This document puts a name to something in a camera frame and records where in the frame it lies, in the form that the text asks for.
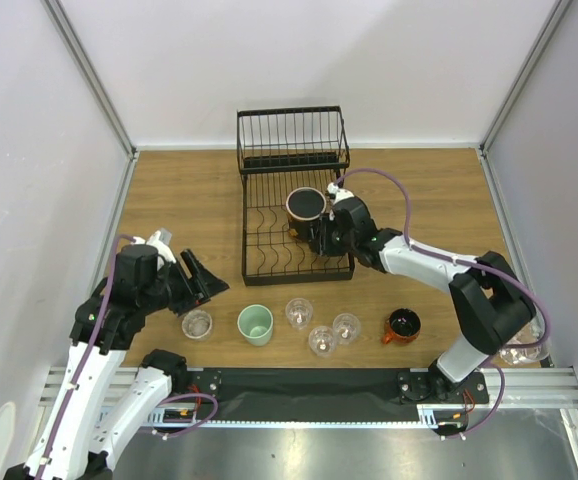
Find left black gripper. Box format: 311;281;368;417
140;248;229;315

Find black skull pattern mug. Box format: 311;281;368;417
285;187;327;242

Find small orange black cup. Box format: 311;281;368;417
381;308;421;344

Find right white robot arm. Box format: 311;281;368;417
308;196;537;402

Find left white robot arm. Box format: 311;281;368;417
4;237;229;479

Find short clear glass tumbler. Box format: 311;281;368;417
181;309;213;341

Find pale green cup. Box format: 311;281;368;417
237;304;274;347

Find clear stemless glass back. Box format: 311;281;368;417
285;298;314;330

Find clear stemless glass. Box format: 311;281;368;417
308;326;338;357
285;298;314;330
332;313;361;345

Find clear stemless glass right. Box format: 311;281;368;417
332;313;361;345

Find clear stemless glass front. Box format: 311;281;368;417
308;326;338;357

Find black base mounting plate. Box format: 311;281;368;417
188;368;489;420

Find clear glass far right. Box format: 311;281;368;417
498;320;549;366

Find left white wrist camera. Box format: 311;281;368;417
133;228;176;263

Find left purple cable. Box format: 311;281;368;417
36;233;220;476

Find purple cable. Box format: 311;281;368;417
36;233;220;476
333;168;553;436

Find black wire dish rack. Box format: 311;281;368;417
236;105;355;286

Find grey slotted cable duct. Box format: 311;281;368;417
93;405;470;427

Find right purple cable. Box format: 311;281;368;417
333;168;553;436

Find left aluminium frame post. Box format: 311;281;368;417
40;0;137;159

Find aluminium frame post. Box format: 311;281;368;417
479;0;573;154
40;0;137;159

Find right aluminium frame post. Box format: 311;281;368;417
479;0;573;154

